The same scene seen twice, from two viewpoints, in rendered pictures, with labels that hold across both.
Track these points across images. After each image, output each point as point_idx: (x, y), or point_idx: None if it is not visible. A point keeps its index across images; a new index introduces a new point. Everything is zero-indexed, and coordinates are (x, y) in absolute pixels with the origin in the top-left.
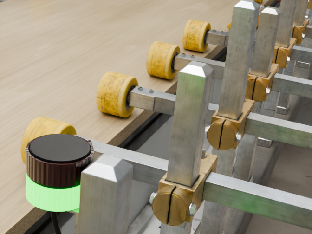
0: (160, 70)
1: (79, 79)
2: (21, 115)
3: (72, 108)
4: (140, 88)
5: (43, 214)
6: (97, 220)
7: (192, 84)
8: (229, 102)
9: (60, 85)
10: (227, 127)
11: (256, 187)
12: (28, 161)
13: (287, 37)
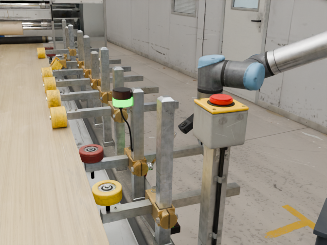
0: (52, 89)
1: (19, 102)
2: (19, 118)
3: (35, 111)
4: (63, 93)
5: None
6: (138, 105)
7: (119, 73)
8: (105, 85)
9: (16, 106)
10: (109, 94)
11: None
12: (118, 94)
13: (90, 64)
